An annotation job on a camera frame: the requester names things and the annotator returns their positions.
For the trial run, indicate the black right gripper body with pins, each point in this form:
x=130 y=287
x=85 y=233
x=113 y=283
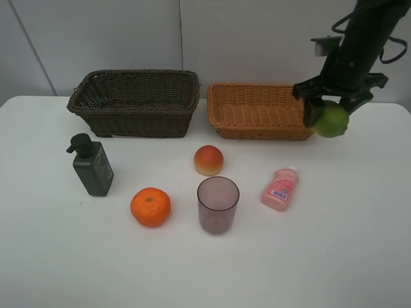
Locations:
x=341 y=78

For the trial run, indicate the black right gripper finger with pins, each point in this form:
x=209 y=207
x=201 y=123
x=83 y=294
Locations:
x=313 y=109
x=355 y=102

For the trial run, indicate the green lime fruit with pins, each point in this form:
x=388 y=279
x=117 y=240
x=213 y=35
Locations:
x=332 y=121

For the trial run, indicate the pink lotion bottle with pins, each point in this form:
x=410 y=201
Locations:
x=278 y=193

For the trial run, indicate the peach coloured bread bun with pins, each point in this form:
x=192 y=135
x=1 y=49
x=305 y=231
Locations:
x=208 y=160

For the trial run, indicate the translucent purple plastic cup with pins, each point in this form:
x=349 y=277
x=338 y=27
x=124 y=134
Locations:
x=217 y=198

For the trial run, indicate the orange mandarin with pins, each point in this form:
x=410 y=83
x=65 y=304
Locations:
x=151 y=207

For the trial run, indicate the dark green pump bottle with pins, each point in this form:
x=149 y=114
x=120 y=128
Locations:
x=91 y=165

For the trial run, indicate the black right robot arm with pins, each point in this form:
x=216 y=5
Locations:
x=349 y=57

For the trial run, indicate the light orange wicker basket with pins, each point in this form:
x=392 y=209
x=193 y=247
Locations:
x=254 y=111

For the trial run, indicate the dark brown wicker basket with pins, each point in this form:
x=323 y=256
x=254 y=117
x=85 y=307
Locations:
x=145 y=103

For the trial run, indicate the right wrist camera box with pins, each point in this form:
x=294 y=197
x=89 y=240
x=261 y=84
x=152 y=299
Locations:
x=325 y=45

